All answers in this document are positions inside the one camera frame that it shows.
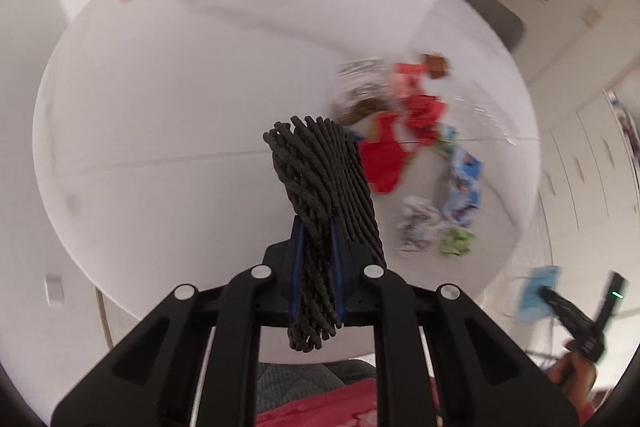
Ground white paper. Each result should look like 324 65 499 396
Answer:
397 195 452 254

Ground green white wrapper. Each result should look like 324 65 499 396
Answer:
440 228 476 257

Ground red wrapper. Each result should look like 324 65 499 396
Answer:
358 63 448 194

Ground person right hand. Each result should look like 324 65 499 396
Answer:
546 340 597 412

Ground grey quilted trousers legs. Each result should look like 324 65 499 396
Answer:
255 360 376 414

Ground blue white snack bag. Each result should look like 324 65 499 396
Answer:
436 124 483 229

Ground dark grey chair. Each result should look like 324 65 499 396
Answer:
464 0 525 52

